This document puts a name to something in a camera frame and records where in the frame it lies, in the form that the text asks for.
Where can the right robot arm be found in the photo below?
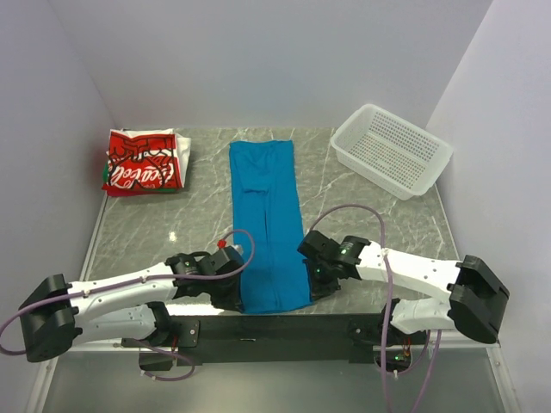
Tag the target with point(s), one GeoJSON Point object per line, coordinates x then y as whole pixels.
{"type": "Point", "coordinates": [465, 296]}

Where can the folded red Coca-Cola shirt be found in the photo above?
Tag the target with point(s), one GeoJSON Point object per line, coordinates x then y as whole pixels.
{"type": "Point", "coordinates": [145, 162]}

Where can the white plastic basket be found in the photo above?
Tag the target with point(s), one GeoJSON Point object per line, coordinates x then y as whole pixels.
{"type": "Point", "coordinates": [392, 153]}

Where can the blue t shirt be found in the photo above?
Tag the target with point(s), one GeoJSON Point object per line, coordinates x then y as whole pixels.
{"type": "Point", "coordinates": [265, 203]}

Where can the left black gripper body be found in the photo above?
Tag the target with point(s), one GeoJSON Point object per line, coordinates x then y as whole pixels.
{"type": "Point", "coordinates": [225, 293]}

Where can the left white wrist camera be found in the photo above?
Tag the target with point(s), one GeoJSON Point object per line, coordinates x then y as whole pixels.
{"type": "Point", "coordinates": [223, 244]}

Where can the black base bar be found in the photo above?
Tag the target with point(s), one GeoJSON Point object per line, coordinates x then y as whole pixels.
{"type": "Point", "coordinates": [263, 338]}

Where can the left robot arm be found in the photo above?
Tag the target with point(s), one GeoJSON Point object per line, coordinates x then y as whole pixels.
{"type": "Point", "coordinates": [130, 306]}

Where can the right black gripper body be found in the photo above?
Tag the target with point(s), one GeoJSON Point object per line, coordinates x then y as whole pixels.
{"type": "Point", "coordinates": [321, 280]}

